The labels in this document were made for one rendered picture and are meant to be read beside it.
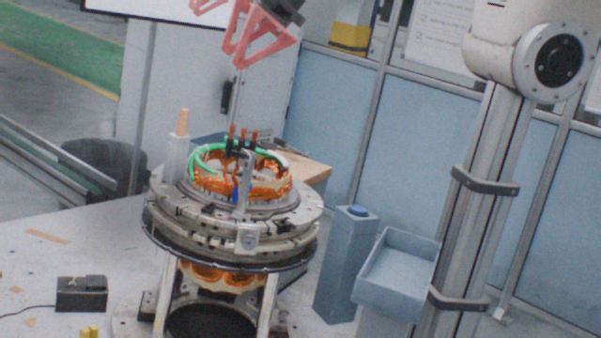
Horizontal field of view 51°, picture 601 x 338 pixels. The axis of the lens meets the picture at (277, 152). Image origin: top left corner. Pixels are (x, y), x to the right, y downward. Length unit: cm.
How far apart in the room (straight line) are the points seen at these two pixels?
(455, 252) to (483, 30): 44
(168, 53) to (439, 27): 154
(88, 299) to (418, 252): 64
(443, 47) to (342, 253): 213
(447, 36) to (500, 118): 209
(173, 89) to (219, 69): 40
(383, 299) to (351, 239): 34
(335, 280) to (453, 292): 24
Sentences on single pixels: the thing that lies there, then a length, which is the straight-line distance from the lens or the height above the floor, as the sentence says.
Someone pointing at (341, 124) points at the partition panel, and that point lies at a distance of 370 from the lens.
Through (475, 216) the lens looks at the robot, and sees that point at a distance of 129.
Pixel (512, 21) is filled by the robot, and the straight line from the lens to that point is 119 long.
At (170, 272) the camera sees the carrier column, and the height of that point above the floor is 96.
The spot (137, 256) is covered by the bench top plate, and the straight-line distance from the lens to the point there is 153.
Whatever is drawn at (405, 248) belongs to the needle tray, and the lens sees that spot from 123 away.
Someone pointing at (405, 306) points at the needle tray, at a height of 104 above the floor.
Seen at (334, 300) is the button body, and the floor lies 84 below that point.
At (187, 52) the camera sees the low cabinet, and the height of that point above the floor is 91.
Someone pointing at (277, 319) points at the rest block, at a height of 84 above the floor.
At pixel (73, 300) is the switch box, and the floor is 81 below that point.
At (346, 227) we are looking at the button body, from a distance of 132.
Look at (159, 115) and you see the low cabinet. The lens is 386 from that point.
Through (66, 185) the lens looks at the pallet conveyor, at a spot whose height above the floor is 73.
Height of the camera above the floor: 150
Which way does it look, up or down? 17 degrees down
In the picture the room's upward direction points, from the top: 11 degrees clockwise
